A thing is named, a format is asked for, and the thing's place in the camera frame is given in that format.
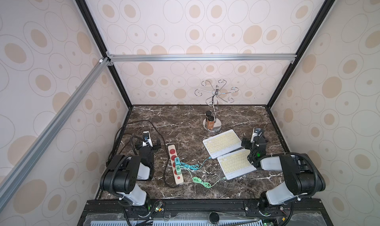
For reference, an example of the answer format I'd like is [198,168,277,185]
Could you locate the rear spice bottle black cap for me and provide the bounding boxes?
[205,110,212,119]

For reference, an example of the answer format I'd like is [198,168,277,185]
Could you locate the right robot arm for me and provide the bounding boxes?
[241,135,326,211]

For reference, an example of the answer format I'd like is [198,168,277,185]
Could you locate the teal USB charger adapter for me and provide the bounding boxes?
[174,157,181,167]

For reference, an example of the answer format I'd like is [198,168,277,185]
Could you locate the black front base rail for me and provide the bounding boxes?
[78,199,333,226]

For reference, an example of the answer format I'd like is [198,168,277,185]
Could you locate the white keyboard yellow keys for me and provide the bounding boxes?
[202,130,241,159]
[217,149,257,180]

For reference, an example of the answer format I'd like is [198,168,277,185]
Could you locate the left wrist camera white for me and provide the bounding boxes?
[142,131,153,148]

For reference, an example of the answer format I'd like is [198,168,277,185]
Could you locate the aluminium frame bar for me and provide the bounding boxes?
[108,53,297,62]
[1,57,110,211]

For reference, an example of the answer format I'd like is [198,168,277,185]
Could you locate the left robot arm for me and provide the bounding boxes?
[100,137,161,210]

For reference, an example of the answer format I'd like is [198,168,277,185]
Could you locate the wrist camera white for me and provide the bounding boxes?
[142,131,153,148]
[250,127,264,143]

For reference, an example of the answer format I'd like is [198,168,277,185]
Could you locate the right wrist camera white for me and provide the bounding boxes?
[250,127,264,143]

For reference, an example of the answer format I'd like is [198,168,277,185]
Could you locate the green USB charger adapter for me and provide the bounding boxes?
[175,165,182,175]

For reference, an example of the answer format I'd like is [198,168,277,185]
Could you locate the orange spice bottle black cap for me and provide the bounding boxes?
[207,115,215,131]

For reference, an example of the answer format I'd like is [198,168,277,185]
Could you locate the black power strip cord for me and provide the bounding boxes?
[106,120,179,188]

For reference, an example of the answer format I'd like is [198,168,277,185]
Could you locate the beige power strip red sockets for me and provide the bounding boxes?
[168,145,184,185]

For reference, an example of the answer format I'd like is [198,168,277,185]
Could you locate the green USB cable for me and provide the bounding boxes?
[180,170,226,189]

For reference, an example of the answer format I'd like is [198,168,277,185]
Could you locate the black round knob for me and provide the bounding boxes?
[208,212,220,225]

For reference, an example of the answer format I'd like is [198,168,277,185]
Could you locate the chrome hook stand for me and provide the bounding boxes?
[195,79,239,133]

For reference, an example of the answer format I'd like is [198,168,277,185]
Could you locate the teal USB cable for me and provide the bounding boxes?
[179,156,212,171]

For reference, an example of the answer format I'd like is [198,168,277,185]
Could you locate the back aluminium frame bar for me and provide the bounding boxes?
[108,53,297,62]

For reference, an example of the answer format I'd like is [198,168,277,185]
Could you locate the left aluminium frame bar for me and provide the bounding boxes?
[1,57,110,211]

